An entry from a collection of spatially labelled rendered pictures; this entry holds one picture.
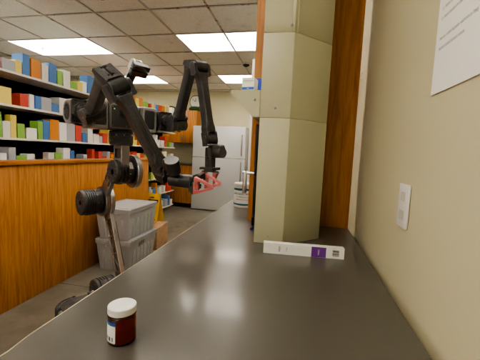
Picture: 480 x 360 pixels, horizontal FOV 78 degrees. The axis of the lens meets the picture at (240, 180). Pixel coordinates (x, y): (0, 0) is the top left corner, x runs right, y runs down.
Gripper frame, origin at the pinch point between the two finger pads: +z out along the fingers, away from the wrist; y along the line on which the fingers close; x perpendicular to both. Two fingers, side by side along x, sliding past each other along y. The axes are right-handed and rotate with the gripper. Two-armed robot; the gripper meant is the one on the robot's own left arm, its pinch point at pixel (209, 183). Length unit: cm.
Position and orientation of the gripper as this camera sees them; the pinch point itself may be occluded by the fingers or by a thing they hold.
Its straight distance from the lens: 163.1
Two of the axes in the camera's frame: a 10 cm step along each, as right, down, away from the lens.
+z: -0.4, 10.0, 0.9
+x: 2.0, -0.8, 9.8
